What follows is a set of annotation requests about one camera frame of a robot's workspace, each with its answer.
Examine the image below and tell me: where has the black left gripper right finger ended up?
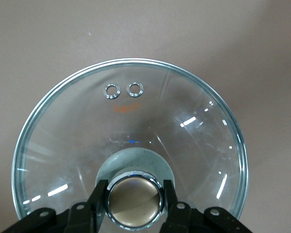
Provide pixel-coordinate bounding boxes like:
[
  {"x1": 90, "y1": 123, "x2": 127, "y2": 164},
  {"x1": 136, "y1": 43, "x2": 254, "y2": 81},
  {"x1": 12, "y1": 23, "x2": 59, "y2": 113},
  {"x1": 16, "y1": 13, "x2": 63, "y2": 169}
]
[{"x1": 160, "y1": 179, "x2": 251, "y2": 233}]

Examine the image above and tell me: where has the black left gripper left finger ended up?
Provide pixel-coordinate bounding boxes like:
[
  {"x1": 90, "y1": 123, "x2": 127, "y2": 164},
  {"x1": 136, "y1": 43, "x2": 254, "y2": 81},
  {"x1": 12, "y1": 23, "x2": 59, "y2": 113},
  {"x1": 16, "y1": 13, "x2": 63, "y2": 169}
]
[{"x1": 1, "y1": 179, "x2": 109, "y2": 233}]

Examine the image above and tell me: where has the glass pot lid with knob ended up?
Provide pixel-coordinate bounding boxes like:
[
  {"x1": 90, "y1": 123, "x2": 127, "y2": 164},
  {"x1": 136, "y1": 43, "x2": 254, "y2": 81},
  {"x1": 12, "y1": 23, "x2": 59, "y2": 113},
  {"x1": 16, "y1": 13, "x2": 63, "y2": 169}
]
[{"x1": 11, "y1": 57, "x2": 250, "y2": 233}]

